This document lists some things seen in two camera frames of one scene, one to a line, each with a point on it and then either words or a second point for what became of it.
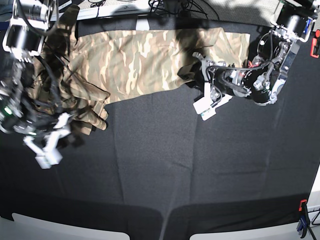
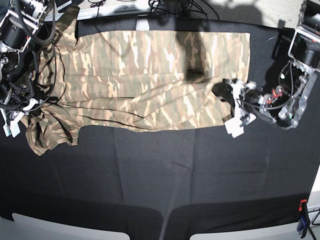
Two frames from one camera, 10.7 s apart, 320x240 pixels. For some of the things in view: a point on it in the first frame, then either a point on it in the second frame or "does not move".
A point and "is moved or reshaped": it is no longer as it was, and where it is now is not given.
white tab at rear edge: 142,24 does not move
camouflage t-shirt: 74,72 is moved or reshaped
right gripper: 207,107 -> 234,91
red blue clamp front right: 304,220 does not move
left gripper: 51,155 -> 12,128
